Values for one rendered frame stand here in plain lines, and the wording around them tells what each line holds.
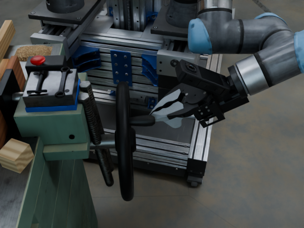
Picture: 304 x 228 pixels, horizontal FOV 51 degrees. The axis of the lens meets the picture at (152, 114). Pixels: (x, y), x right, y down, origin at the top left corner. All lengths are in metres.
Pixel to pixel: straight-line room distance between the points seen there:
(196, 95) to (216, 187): 1.09
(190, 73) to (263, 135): 1.43
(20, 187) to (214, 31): 0.49
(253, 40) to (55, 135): 0.46
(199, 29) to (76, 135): 0.34
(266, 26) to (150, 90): 0.79
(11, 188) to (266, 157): 1.49
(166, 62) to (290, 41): 0.58
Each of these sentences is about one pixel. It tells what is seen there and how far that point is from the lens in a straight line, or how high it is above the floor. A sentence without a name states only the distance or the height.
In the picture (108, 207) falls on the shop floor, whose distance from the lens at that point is 1.62.
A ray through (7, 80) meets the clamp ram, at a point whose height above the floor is 0.99.
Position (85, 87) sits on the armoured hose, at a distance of 0.69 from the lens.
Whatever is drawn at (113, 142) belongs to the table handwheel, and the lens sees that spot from 0.77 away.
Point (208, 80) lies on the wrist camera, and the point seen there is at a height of 1.02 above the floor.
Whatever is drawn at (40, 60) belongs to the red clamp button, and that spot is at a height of 1.02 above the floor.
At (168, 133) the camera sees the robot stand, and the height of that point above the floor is 0.21.
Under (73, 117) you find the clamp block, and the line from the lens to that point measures 0.66.
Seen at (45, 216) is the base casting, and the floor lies 0.77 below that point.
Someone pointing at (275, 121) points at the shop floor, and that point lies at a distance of 2.11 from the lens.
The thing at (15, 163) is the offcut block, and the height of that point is 0.93.
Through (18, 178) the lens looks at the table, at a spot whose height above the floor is 0.90.
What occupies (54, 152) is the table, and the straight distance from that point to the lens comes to 0.71.
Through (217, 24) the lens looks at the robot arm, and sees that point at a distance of 0.70.
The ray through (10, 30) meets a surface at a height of 0.93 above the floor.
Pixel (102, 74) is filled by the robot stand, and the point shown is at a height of 0.55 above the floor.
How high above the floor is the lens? 1.40
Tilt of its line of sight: 44 degrees down
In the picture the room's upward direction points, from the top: straight up
